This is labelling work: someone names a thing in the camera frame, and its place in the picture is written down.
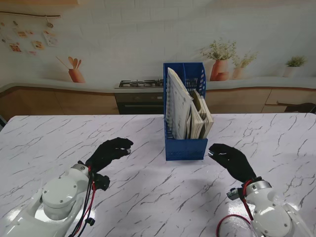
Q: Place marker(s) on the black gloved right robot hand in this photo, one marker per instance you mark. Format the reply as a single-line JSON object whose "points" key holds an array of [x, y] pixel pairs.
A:
{"points": [[234, 160]]}

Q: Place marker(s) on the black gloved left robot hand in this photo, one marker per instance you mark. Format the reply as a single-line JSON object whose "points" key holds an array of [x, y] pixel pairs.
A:
{"points": [[108, 154]]}

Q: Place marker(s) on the beige cover book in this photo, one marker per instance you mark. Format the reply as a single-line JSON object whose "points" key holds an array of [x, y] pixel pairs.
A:
{"points": [[207, 121]]}

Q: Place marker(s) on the light blue cover book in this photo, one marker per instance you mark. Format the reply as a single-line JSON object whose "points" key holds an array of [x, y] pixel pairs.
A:
{"points": [[193, 128]]}

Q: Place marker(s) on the yellow and white cover book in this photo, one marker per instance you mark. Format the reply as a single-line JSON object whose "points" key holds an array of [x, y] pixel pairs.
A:
{"points": [[197, 101]]}

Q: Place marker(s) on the white printed worksheet booklet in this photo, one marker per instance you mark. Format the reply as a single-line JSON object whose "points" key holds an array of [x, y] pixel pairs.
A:
{"points": [[177, 103]]}

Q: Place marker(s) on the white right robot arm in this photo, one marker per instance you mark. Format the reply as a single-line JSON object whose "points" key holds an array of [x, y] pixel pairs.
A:
{"points": [[271, 209]]}

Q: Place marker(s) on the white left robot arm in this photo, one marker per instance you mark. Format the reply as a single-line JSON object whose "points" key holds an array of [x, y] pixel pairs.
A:
{"points": [[54, 200]]}

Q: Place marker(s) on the blue plastic file holder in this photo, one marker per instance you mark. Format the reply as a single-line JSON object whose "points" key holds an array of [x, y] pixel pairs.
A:
{"points": [[185, 150]]}

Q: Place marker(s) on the gas hob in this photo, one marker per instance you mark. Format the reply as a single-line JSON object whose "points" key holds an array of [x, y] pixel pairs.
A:
{"points": [[140, 84]]}

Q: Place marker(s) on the hanging white note card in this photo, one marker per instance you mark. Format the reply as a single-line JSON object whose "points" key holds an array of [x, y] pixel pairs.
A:
{"points": [[50, 38]]}

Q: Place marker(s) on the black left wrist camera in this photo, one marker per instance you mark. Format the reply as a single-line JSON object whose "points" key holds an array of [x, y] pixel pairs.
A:
{"points": [[101, 182]]}

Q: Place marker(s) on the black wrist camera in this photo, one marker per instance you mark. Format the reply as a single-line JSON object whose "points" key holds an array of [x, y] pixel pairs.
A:
{"points": [[101, 182], [234, 193]]}

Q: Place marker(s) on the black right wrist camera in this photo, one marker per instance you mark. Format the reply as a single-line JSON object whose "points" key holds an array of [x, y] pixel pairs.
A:
{"points": [[234, 193]]}

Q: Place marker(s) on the wooden hanging rail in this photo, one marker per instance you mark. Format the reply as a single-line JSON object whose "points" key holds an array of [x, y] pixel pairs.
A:
{"points": [[29, 14]]}

